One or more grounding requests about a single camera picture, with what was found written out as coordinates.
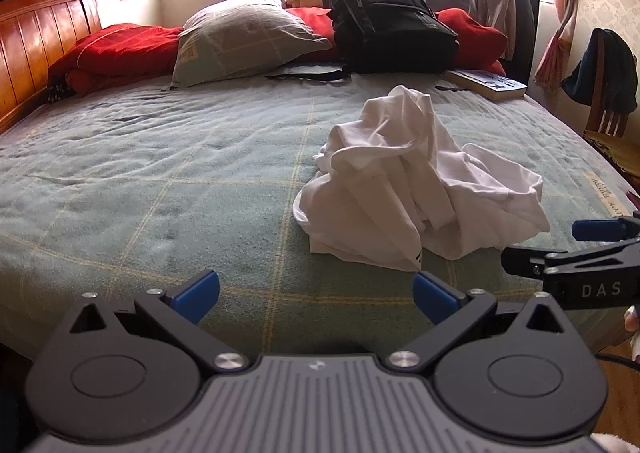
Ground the black backpack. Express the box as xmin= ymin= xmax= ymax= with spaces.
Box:
xmin=264 ymin=0 xmax=460 ymax=82

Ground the wooden chair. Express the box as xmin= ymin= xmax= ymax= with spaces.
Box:
xmin=582 ymin=28 xmax=640 ymax=168

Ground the red pillow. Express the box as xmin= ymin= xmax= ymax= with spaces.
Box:
xmin=435 ymin=8 xmax=508 ymax=76

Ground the pink curtain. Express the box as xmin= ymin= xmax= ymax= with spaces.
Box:
xmin=534 ymin=0 xmax=581 ymax=91

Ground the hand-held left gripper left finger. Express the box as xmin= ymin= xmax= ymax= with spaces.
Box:
xmin=69 ymin=269 xmax=251 ymax=375

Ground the wooden headboard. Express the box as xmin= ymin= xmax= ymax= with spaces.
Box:
xmin=0 ymin=0 xmax=102 ymax=134

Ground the beige hanging shirt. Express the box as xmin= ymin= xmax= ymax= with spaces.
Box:
xmin=470 ymin=0 xmax=517 ymax=61

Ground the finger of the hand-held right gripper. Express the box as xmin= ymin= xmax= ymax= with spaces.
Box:
xmin=571 ymin=213 xmax=640 ymax=243
xmin=501 ymin=240 xmax=640 ymax=280

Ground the person's right hand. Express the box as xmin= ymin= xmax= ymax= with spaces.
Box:
xmin=624 ymin=305 xmax=640 ymax=361

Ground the grey green pillow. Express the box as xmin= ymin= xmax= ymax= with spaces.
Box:
xmin=170 ymin=0 xmax=333 ymax=91

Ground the black hanging coat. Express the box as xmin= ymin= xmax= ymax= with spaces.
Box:
xmin=510 ymin=0 xmax=542 ymax=76

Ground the person's white fleece jacket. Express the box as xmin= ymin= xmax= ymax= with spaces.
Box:
xmin=590 ymin=433 xmax=640 ymax=453

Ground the paperback book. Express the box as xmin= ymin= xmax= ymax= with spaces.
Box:
xmin=445 ymin=69 xmax=528 ymax=100

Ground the white printed t-shirt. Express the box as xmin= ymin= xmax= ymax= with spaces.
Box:
xmin=292 ymin=84 xmax=551 ymax=273

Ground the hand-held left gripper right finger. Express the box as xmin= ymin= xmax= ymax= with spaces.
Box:
xmin=385 ymin=270 xmax=568 ymax=376

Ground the black patterned cloth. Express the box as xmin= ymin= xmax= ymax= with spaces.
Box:
xmin=47 ymin=75 xmax=76 ymax=104

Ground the red quilt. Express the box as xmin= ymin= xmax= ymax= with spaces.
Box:
xmin=47 ymin=7 xmax=336 ymax=96

